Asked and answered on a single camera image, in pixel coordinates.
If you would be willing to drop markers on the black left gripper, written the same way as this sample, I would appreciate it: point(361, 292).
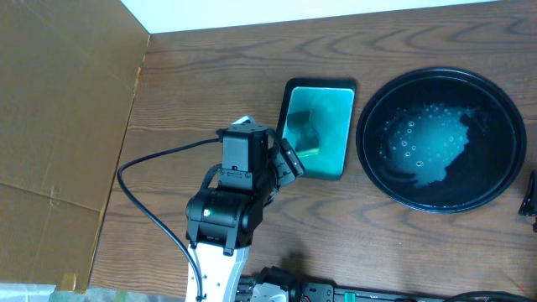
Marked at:
point(288, 157)

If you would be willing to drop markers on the brown cardboard panel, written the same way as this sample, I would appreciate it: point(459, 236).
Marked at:
point(69, 71)

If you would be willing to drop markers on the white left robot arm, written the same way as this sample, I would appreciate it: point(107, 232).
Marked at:
point(219, 274)

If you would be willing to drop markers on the round black serving tray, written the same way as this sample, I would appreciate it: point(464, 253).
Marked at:
point(441, 140)

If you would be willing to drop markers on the green and yellow sponge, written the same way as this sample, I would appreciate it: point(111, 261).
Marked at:
point(306, 137)

